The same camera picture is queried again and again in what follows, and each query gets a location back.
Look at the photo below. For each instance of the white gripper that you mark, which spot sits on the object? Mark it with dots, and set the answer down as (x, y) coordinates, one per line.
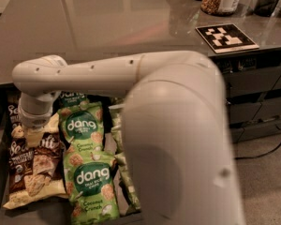
(35, 119)

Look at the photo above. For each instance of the brown seasalt chip bag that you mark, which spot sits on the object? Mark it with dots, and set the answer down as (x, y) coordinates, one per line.
(12, 107)
(35, 173)

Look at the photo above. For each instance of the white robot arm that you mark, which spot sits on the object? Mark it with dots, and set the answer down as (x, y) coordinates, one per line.
(174, 125)

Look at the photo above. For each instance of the middle green dang chip bag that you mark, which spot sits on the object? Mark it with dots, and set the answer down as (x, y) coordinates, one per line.
(82, 127)

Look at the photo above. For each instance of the green dang chip bag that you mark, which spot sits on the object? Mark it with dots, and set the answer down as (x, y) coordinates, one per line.
(82, 127)
(68, 99)
(90, 187)

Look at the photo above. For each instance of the open grey top drawer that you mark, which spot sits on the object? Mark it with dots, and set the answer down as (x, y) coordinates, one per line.
(51, 211)

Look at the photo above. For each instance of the rear green dang chip bag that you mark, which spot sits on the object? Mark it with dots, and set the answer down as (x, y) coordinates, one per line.
(68, 99)

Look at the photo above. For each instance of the front green dang chip bag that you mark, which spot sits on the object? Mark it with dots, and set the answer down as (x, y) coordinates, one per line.
(90, 187)

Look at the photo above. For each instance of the green kettle chip bag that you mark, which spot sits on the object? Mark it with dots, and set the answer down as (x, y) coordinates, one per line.
(115, 112)
(116, 133)
(130, 191)

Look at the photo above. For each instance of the front green Kettle chip bag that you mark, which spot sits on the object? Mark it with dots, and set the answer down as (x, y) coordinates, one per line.
(130, 191)

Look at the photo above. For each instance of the lower right grey drawer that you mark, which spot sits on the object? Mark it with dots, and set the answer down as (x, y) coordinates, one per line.
(236, 134)

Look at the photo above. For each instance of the far right grey drawer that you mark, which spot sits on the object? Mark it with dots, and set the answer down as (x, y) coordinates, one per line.
(261, 130)

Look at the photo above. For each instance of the middle right grey drawer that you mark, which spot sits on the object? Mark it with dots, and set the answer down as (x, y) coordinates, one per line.
(244, 112)

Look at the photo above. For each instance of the upper right grey drawer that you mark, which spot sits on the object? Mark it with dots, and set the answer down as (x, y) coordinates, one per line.
(251, 81)

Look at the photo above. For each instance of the black white fiducial marker tile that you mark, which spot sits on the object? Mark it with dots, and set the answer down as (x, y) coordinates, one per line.
(226, 38)

